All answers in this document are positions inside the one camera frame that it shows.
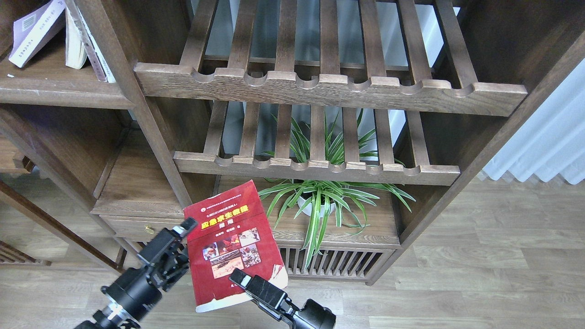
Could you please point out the green and black book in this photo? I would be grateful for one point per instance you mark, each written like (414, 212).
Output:
(75, 52)

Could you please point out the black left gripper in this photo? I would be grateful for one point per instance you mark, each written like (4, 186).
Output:
(137, 291)

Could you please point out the white book standing upright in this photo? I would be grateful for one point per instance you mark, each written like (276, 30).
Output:
(94, 54)

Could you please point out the red cover book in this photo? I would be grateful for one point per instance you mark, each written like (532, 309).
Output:
(232, 232)

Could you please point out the green spider plant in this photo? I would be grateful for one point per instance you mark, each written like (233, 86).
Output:
(318, 199)

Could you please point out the white and purple book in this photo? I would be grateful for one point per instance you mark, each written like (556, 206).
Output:
(33, 31)

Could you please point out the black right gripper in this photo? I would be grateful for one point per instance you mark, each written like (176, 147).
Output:
(279, 306)

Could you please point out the white curtain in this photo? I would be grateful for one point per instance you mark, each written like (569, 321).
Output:
(551, 144)

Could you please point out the dark wooden bookshelf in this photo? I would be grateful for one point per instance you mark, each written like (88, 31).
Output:
(205, 93)

